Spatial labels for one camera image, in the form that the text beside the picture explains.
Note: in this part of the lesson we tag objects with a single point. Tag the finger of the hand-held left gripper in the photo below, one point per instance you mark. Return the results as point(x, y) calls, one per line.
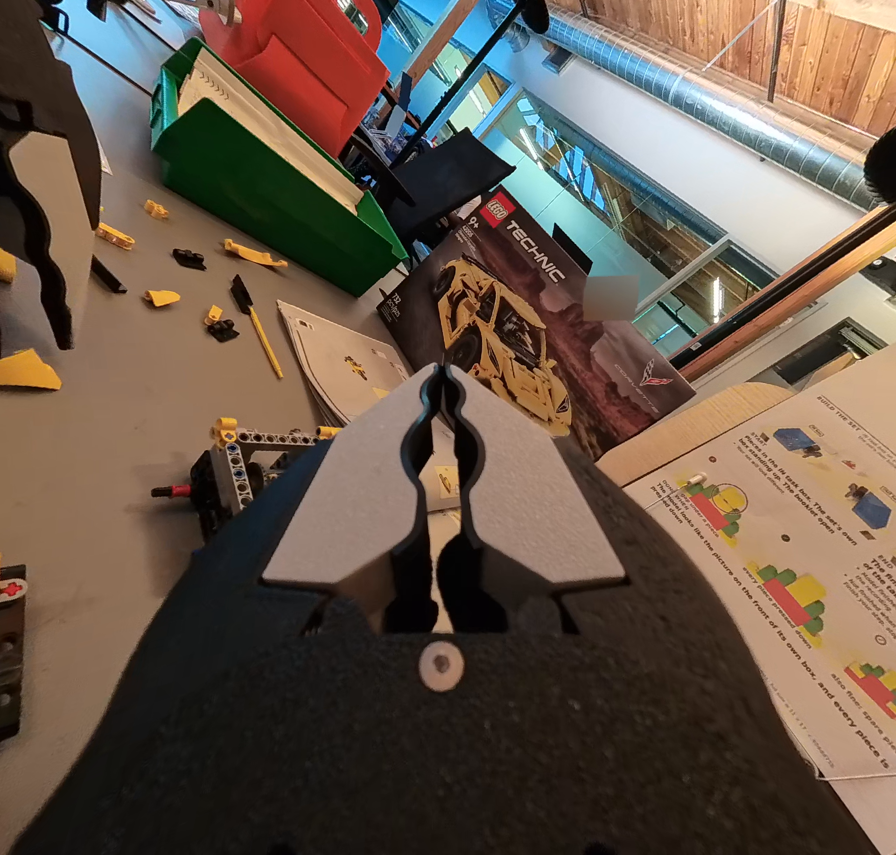
point(59, 204)

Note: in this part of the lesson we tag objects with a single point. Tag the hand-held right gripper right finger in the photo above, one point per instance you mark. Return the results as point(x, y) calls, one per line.
point(546, 512)

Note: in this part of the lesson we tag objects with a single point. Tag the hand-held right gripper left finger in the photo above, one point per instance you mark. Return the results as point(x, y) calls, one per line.
point(343, 519)

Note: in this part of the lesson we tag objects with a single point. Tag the partly built yellow toy car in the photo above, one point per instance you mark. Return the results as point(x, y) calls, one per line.
point(231, 470)

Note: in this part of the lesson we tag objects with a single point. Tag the yellow toy beam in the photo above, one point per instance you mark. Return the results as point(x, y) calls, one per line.
point(28, 372)

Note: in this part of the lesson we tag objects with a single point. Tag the yellow angled toy connector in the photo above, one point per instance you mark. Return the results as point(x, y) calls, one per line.
point(115, 235)

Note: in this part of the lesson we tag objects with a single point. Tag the black toy panel piece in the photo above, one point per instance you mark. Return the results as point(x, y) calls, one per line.
point(108, 275)

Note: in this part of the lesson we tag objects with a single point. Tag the small yellow triple connector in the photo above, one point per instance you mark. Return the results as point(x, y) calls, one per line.
point(156, 209)

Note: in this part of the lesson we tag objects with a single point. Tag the yellow rounded toy piece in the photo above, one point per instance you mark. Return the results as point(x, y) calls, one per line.
point(162, 298)

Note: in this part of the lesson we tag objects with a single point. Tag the black toy connector block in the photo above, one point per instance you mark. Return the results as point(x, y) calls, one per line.
point(189, 259)

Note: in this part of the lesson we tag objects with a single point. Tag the white stand with wooden board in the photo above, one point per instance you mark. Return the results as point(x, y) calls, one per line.
point(672, 435)

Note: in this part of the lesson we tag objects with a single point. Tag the grey instruction booklet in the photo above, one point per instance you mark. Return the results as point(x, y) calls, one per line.
point(336, 358)

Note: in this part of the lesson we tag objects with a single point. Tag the toy car set box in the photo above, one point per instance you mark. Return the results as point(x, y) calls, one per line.
point(532, 323)

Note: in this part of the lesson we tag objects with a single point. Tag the yellow curved toy piece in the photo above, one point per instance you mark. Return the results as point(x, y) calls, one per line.
point(255, 253)

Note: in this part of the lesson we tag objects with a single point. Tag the black wedge toy piece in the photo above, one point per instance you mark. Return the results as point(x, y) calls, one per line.
point(241, 295)

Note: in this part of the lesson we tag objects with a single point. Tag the black and yellow toy piece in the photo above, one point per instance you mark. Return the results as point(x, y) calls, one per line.
point(222, 329)

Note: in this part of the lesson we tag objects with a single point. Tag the green plastic bin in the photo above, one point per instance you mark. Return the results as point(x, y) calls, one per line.
point(266, 197)

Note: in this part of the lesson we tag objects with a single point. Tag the printed white paper bag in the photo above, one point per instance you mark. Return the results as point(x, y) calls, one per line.
point(280, 134)

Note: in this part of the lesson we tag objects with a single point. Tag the printed instruction sheet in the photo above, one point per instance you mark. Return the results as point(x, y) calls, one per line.
point(791, 589)

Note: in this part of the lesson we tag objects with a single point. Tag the orange plastic tote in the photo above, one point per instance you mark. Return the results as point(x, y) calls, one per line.
point(301, 57)

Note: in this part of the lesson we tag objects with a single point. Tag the black office chair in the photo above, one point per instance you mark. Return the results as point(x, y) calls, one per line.
point(448, 176)

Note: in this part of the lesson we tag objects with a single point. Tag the black toy frame piece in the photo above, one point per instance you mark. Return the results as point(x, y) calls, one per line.
point(10, 645)

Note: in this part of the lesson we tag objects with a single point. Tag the silver ventilation duct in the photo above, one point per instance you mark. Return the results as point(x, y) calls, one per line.
point(700, 99)

